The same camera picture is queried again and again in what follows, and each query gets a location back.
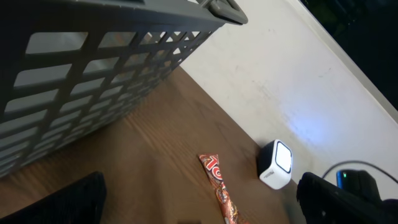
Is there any red brown snack bag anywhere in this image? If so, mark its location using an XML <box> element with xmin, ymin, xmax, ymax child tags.
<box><xmin>198</xmin><ymin>154</ymin><xmax>248</xmax><ymax>224</ymax></box>

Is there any black right camera cable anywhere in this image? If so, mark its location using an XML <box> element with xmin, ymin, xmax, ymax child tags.
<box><xmin>322</xmin><ymin>159</ymin><xmax>398</xmax><ymax>184</ymax></box>

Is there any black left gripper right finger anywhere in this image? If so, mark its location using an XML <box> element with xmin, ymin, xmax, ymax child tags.
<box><xmin>296</xmin><ymin>172</ymin><xmax>397</xmax><ymax>224</ymax></box>

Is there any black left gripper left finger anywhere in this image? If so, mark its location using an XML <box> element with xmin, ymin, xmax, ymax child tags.
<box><xmin>1</xmin><ymin>172</ymin><xmax>107</xmax><ymax>224</ymax></box>

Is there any grey plastic shopping basket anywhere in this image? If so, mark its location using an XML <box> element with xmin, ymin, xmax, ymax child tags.
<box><xmin>1</xmin><ymin>0</ymin><xmax>248</xmax><ymax>176</ymax></box>

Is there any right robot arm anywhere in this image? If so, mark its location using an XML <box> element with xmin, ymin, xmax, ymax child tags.
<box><xmin>336</xmin><ymin>169</ymin><xmax>381</xmax><ymax>203</ymax></box>

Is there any white barcode scanner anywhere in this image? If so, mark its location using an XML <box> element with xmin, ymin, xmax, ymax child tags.
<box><xmin>256</xmin><ymin>139</ymin><xmax>293</xmax><ymax>190</ymax></box>

